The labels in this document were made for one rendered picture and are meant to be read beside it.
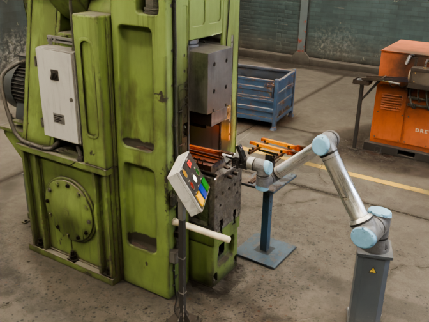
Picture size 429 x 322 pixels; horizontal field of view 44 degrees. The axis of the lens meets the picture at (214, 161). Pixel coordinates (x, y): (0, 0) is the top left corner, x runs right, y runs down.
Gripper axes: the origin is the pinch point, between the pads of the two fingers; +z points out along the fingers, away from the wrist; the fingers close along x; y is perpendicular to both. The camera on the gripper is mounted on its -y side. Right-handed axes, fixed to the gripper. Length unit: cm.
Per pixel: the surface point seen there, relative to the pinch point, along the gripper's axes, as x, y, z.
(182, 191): -72, -4, -16
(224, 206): -2.7, 39.4, -3.7
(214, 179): -15.8, 13.8, -3.0
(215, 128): 22.7, -7.1, 21.5
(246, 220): 91, 105, 27
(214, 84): -10, -51, 3
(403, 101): 342, 36, -44
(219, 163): -0.5, 8.7, 2.6
